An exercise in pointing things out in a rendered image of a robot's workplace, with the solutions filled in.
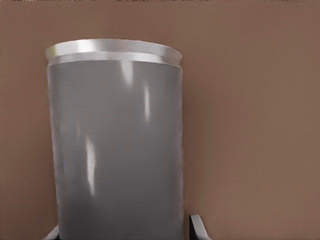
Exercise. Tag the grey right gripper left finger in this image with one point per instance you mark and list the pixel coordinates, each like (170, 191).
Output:
(53, 235)

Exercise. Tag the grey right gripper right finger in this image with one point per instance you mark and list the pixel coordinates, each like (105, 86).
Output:
(197, 228)

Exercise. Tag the grey tennis ball tube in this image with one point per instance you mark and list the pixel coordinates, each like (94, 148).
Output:
(117, 140)

